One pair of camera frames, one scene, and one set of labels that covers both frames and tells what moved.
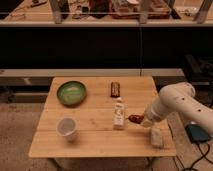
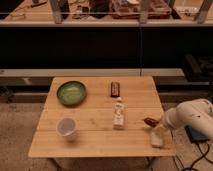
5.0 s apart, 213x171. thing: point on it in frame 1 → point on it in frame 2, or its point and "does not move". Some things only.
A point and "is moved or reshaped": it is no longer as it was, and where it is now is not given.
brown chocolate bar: [115, 89] does not move
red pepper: [136, 118] is moved or reshaped
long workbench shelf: [111, 13] does not move
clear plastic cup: [66, 127] does not move
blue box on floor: [197, 133] does not move
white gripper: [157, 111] → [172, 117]
